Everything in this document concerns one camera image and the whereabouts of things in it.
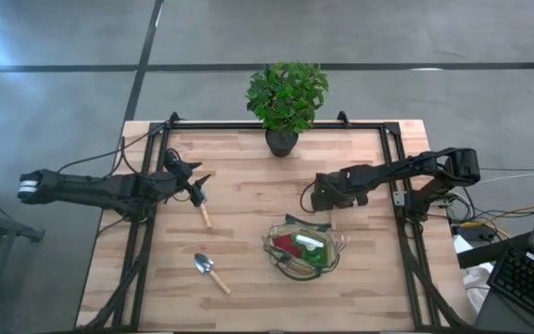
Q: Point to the white plastic bag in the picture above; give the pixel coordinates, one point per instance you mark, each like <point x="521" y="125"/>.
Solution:
<point x="473" y="278"/>

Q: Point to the green spray bottle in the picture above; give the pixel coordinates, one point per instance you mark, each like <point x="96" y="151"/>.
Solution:
<point x="317" y="256"/>

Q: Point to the black metal floor stand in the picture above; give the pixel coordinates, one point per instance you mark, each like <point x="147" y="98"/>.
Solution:
<point x="12" y="228"/>

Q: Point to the beige green canvas gardening bag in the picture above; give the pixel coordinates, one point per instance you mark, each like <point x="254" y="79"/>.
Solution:
<point x="295" y="271"/>

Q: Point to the green potted plant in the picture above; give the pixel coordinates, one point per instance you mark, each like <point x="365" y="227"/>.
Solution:
<point x="285" y="93"/>

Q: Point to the black aluminium table frame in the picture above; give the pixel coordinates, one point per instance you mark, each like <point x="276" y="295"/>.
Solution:
<point x="211" y="125"/>

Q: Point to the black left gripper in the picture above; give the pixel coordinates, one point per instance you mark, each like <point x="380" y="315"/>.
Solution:
<point x="174" y="178"/>

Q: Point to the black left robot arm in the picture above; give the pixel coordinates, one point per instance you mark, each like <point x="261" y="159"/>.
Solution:
<point x="100" y="190"/>

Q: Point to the black laptop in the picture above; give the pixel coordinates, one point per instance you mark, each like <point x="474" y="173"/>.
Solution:
<point x="526" y="283"/>

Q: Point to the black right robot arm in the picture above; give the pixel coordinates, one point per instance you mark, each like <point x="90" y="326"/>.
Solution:
<point x="434" y="162"/>

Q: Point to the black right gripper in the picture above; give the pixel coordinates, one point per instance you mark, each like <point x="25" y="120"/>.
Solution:
<point x="341" y="188"/>

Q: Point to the black power box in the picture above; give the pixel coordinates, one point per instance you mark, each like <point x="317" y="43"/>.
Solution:
<point x="475" y="232"/>

